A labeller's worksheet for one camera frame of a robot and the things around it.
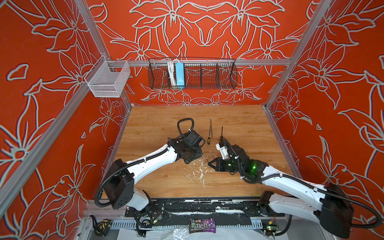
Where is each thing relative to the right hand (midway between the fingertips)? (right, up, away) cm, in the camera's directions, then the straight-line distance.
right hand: (206, 164), depth 75 cm
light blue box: (-14, +51, +15) cm, 55 cm away
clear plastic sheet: (-15, -29, -8) cm, 34 cm away
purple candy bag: (-2, -26, -7) cm, 27 cm away
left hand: (-2, +5, +5) cm, 7 cm away
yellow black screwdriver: (+14, +11, +25) cm, 31 cm away
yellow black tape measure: (-48, -26, -9) cm, 56 cm away
